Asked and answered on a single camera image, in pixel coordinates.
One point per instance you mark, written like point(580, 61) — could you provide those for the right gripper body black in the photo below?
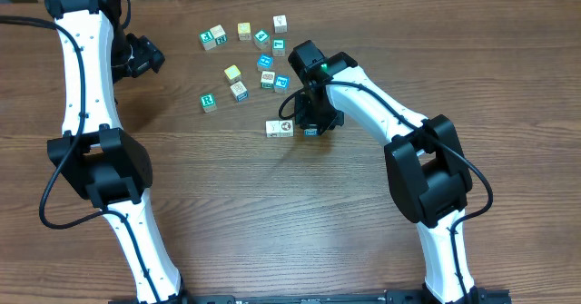
point(318, 114)

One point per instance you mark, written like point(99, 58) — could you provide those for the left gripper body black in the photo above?
point(132, 55)

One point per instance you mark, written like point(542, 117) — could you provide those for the white feather block blue X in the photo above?
point(311, 132)

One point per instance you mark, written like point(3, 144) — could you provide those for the white block brown picture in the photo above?
point(286, 128)

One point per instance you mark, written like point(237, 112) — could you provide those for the blue top letter block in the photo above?
point(272, 129)

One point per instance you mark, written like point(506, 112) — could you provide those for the green seven block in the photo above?
point(278, 47)

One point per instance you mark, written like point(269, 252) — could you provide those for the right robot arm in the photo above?
point(428, 176)

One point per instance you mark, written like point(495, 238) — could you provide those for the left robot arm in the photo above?
point(98, 158)

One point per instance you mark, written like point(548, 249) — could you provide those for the blue P block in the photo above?
point(281, 84)

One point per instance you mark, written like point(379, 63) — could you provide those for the white block red picture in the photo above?
point(267, 79)

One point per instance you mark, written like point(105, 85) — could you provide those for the blue top block centre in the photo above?
point(265, 62)

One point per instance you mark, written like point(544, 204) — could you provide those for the white block blue side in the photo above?
point(239, 91)

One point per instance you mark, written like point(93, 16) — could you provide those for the green letter block far left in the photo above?
point(207, 40)

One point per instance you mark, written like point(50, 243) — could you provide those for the green triangle block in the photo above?
point(262, 39)

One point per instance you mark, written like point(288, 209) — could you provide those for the yellow top block front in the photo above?
point(233, 74)

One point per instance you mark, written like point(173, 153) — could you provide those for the yellow block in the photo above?
point(244, 31)
point(233, 74)

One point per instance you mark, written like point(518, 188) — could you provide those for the white block green side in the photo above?
point(219, 34)

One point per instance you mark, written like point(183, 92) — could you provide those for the green R block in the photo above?
point(208, 102)

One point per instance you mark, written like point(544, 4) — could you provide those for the white block back right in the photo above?
point(280, 24)

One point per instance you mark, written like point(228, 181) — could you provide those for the yellow top block back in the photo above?
point(244, 31)

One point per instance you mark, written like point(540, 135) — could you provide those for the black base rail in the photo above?
point(477, 295)

